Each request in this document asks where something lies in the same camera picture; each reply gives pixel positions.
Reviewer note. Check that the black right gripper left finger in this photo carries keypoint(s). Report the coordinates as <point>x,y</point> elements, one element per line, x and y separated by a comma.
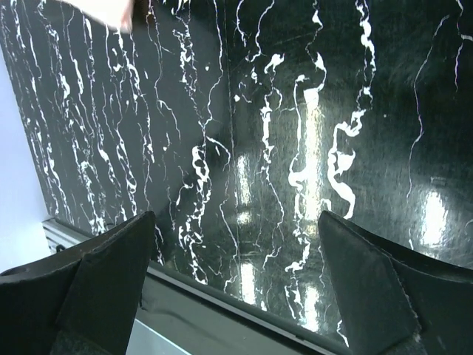
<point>81,300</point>

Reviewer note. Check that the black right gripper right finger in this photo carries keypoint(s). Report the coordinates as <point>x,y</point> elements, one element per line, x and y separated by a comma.
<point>393,300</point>

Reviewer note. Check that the pink towel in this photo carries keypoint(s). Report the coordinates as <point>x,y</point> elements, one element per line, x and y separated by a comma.
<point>114,14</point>

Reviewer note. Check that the aluminium frame rail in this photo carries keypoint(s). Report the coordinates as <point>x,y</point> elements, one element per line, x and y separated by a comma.
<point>60,236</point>

